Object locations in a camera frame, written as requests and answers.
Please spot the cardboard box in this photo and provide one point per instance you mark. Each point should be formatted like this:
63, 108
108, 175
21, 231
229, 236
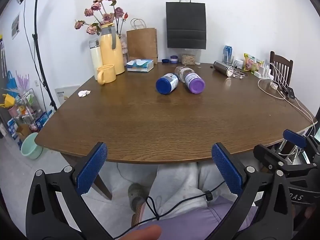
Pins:
23, 131

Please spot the grey slipper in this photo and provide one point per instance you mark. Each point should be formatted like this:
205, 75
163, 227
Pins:
136, 195

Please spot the small black device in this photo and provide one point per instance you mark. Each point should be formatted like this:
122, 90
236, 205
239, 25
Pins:
290, 93

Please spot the dried pink flower bouquet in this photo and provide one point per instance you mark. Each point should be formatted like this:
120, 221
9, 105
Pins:
107, 17

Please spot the stainless steel thermos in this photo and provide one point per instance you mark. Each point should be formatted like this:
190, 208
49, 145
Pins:
222, 68

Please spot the crumpled white tissue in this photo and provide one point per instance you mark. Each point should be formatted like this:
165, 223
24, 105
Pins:
84, 93

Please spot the white thermos bottle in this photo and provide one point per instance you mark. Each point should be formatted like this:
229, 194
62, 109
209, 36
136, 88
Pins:
95, 60

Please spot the purple lid cup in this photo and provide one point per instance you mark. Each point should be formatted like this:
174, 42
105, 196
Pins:
195, 84

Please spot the blue tote bag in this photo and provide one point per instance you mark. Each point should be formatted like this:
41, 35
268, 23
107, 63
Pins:
11, 82

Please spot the blue tissue box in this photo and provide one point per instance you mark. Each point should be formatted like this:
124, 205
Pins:
140, 66

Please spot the white sign board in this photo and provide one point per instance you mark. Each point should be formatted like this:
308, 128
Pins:
65, 93

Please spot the person's white trousers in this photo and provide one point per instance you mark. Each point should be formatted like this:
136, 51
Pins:
175, 187

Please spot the green plastic basin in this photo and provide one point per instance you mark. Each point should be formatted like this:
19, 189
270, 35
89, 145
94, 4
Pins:
31, 147

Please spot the blue lid cup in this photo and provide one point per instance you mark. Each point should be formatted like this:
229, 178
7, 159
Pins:
165, 85

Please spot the metal storage rack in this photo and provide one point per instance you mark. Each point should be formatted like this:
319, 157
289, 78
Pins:
27, 107

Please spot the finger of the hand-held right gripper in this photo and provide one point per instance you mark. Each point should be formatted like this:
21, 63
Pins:
295, 138
265, 155

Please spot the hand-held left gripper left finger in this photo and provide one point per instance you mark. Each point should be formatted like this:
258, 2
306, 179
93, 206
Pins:
92, 170

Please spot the white charger block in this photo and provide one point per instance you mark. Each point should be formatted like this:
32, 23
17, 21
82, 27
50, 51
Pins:
262, 71

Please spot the black light stand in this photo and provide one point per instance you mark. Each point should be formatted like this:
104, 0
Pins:
37, 45

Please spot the blue packaging boxes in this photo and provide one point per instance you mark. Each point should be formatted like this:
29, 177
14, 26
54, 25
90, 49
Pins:
42, 120

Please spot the black paper bag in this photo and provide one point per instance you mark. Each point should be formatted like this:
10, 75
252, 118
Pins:
186, 25

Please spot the brown paper bag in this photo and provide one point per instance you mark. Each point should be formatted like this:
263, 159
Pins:
141, 45

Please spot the clear glass vase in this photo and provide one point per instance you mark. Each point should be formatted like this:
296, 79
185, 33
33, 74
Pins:
124, 45

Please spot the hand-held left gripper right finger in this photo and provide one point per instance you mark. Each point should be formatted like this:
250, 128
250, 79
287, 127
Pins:
228, 170

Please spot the white power adapter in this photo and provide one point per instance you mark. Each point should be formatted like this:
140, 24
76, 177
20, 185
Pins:
238, 64

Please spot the purple jacket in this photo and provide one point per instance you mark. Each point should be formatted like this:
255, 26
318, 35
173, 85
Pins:
195, 225

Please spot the glass jar of oats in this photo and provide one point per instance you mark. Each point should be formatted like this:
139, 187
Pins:
188, 58

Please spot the dark wooden chair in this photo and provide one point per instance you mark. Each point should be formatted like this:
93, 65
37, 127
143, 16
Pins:
281, 66

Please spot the blue drink carton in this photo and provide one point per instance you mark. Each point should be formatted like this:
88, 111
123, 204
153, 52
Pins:
227, 51

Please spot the yellow mug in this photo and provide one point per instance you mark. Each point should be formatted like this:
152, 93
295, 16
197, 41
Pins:
107, 73

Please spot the yellow green snack packet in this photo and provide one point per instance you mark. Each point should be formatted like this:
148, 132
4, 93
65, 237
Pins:
251, 62

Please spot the clear drinking glass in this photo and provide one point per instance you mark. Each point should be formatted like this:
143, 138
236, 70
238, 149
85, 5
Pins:
228, 60

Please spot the yellow thermos jug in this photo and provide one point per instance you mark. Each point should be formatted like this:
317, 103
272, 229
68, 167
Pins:
110, 52

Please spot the white earphones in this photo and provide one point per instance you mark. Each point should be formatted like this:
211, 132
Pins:
240, 74

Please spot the person's left hand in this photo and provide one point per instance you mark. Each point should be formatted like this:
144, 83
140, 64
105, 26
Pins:
142, 233

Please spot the yellow watering can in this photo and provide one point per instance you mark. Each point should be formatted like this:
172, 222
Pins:
8, 101

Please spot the small purple white jar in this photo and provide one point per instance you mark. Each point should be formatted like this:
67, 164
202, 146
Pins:
174, 59

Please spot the wooden table leg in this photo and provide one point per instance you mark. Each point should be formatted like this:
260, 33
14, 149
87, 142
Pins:
100, 185

